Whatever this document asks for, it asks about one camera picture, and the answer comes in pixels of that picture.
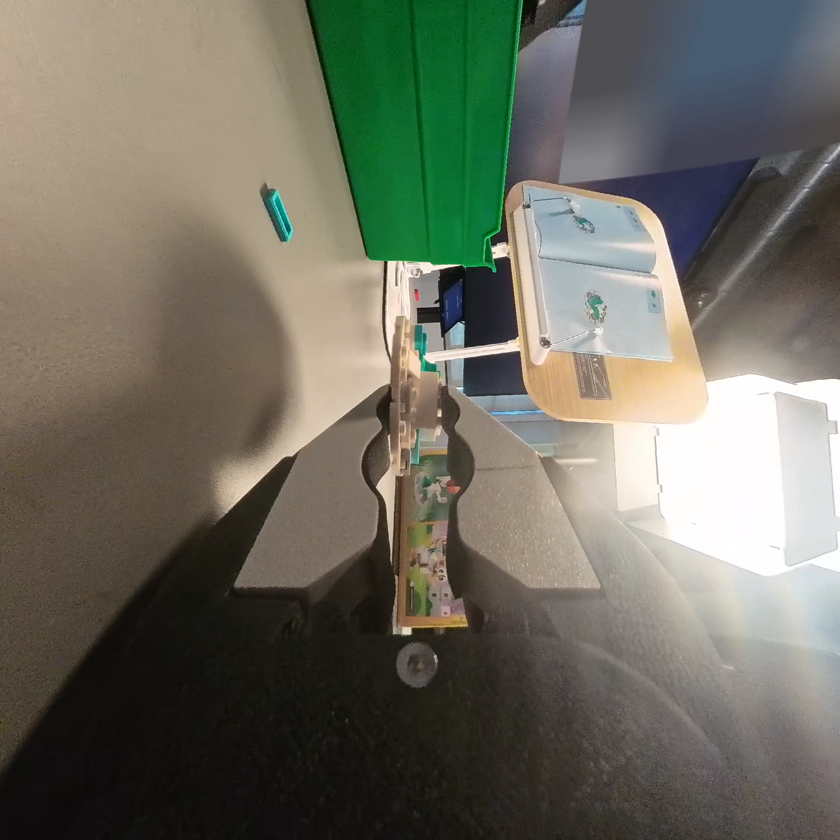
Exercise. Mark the teal plastic lego piece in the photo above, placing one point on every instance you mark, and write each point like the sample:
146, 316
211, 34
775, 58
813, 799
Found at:
277, 213

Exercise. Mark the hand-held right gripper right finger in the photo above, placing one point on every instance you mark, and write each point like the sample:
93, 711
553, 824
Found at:
525, 525

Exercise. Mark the tan round lego assembly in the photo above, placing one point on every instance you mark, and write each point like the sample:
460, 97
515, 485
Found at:
401, 394

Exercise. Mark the colourful lego box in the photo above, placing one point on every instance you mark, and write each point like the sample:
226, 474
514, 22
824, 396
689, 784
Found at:
426, 525

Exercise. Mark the pale blue instruction booklet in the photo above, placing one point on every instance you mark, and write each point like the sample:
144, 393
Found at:
623, 328

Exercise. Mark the wooden book stand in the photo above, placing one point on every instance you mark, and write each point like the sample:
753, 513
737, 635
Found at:
656, 387

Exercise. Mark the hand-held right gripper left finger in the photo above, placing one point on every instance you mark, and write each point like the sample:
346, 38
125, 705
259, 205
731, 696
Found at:
308, 518

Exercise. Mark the green plastic bin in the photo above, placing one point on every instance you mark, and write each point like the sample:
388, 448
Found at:
420, 131

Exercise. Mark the dark metal pipe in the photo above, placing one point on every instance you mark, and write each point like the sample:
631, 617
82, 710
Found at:
774, 229

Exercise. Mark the small blue screen tablet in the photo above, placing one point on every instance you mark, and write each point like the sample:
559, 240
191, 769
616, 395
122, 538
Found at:
453, 305

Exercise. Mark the large dark display screen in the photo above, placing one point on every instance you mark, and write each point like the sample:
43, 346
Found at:
705, 197

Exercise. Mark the white light box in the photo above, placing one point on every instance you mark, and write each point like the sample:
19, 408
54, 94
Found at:
722, 472

